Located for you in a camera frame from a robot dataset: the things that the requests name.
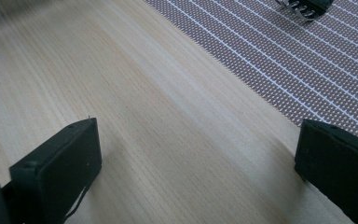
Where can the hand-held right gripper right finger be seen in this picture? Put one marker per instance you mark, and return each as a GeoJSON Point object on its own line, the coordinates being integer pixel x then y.
{"type": "Point", "coordinates": [338, 161]}

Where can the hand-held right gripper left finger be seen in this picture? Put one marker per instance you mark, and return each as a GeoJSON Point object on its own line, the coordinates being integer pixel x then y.
{"type": "Point", "coordinates": [56, 174]}

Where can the woven striped placemat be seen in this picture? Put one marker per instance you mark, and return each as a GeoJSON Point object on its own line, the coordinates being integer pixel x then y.
{"type": "Point", "coordinates": [286, 56]}

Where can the black hair claw clip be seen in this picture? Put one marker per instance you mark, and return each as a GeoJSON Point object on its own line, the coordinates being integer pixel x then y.
{"type": "Point", "coordinates": [307, 6]}

